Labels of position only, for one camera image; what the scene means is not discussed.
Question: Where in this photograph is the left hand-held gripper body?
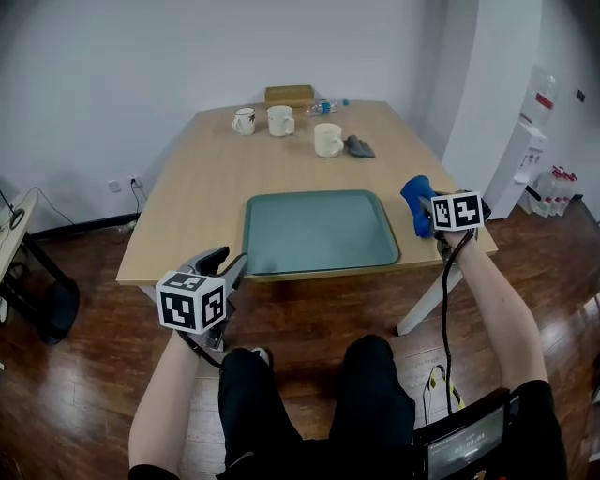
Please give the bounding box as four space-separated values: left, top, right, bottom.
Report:
156 267 234 353

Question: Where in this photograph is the yellow cable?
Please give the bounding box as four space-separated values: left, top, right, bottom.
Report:
424 365 465 413

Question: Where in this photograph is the pack of red-capped bottles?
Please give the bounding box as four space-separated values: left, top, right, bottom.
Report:
532 164 580 219

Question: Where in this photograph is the plain cream mug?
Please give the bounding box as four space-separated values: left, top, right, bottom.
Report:
313 122 345 158

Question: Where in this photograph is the black desk lamp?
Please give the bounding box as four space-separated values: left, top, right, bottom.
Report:
0 187 25 231

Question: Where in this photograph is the person's left leg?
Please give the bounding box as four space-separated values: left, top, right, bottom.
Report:
217 346 306 480

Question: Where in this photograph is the person's left forearm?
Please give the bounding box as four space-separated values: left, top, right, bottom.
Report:
128 330 226 474

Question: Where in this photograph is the white water dispenser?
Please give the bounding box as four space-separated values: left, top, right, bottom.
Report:
485 122 548 219

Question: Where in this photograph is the person's leg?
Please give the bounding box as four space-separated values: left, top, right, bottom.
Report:
217 346 306 480
327 334 418 480

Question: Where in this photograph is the black lamp cable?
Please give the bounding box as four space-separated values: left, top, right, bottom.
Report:
18 180 143 245

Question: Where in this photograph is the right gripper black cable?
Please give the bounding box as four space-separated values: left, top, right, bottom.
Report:
440 229 474 416

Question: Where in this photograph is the clear plastic water bottle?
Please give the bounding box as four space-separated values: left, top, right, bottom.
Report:
305 97 352 116

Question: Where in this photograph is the grey crumpled cloth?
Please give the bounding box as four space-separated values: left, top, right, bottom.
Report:
343 134 376 159

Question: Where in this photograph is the white table leg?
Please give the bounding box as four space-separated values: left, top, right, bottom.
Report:
396 266 465 337

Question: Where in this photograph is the green plastic tray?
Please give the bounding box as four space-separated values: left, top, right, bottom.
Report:
242 188 400 277

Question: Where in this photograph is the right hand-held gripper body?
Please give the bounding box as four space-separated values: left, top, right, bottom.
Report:
429 189 492 254

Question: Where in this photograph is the white mug brown leaf print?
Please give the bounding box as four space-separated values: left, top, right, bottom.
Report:
232 107 257 136

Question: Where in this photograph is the tall white mug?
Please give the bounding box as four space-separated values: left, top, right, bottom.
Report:
266 105 296 138

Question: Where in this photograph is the clear water jug red label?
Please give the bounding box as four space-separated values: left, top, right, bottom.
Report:
519 65 559 128

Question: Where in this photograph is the brown cardboard box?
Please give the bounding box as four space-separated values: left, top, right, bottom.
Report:
264 84 315 108

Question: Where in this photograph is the person's right leg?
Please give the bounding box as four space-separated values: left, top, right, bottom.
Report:
327 334 418 480

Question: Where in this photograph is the black tablet screen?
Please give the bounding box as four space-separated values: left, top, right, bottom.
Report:
412 387 521 480

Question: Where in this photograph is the blue cleaning cloth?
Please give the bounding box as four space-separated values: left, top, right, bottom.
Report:
400 175 438 240

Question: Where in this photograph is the person's right forearm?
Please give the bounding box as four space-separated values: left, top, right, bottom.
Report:
444 232 549 399

